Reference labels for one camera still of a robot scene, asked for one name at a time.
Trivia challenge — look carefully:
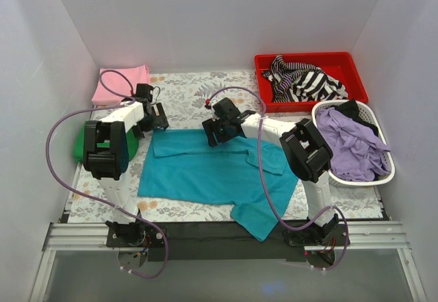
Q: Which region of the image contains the teal t-shirt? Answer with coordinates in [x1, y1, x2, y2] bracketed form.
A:
[138, 129, 298, 241]

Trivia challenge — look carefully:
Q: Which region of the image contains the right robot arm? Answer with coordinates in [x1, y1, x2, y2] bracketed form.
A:
[203, 97, 339, 246]

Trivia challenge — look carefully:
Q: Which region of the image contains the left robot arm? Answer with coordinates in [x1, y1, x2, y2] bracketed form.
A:
[83, 84, 168, 247]

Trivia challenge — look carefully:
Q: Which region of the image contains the folded pink shirt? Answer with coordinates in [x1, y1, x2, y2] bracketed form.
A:
[92, 65, 151, 106]

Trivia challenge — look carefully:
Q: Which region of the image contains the floral patterned table mat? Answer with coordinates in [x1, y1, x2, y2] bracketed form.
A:
[66, 71, 384, 223]

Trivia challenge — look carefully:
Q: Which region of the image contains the black white striped shirt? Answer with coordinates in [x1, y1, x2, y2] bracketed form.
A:
[262, 55, 349, 103]

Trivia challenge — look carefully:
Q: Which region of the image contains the folded green shirt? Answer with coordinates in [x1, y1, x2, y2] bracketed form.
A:
[73, 125, 139, 163]

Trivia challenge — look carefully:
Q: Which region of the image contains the black garment in basket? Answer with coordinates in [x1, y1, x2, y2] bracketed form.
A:
[335, 99, 378, 136]

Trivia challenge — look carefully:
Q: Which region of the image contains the red plastic tray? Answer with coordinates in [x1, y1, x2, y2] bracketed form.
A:
[254, 51, 368, 113]

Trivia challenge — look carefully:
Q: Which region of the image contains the lavender shirt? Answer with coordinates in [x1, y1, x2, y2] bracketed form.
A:
[315, 107, 391, 182]

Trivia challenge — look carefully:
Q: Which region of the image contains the white perforated laundry basket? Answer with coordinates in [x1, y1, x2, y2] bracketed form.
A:
[312, 100, 395, 186]

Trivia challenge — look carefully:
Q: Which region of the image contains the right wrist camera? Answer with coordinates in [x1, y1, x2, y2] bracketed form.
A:
[204, 99, 222, 122]

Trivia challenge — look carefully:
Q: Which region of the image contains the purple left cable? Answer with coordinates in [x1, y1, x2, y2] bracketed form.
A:
[45, 70, 170, 279]

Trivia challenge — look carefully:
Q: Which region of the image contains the purple cable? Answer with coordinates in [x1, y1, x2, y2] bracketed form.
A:
[45, 70, 170, 279]
[204, 86, 350, 272]

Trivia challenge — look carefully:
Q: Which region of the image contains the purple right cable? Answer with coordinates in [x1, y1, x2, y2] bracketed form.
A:
[204, 86, 350, 272]

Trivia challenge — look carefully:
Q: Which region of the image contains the aluminium rail frame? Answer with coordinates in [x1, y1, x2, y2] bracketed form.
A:
[43, 221, 410, 251]

